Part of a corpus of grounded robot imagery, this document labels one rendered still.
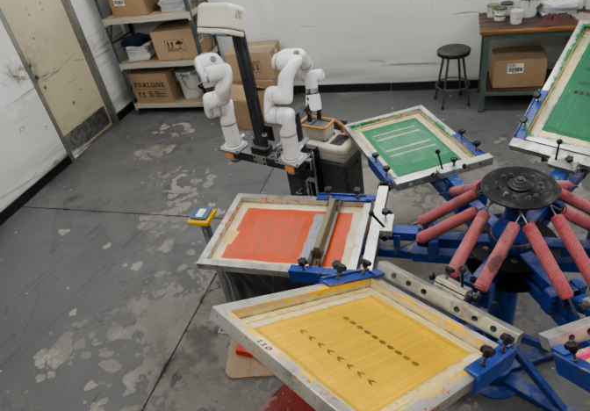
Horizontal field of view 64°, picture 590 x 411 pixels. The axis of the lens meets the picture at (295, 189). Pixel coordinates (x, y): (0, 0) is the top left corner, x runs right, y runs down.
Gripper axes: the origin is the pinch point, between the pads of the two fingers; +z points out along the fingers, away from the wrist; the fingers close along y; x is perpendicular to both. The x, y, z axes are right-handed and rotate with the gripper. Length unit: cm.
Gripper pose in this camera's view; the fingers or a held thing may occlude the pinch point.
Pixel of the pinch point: (314, 118)
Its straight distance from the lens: 292.3
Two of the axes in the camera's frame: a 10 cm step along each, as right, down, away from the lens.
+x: -7.6, -0.9, 6.5
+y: 6.4, -2.7, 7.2
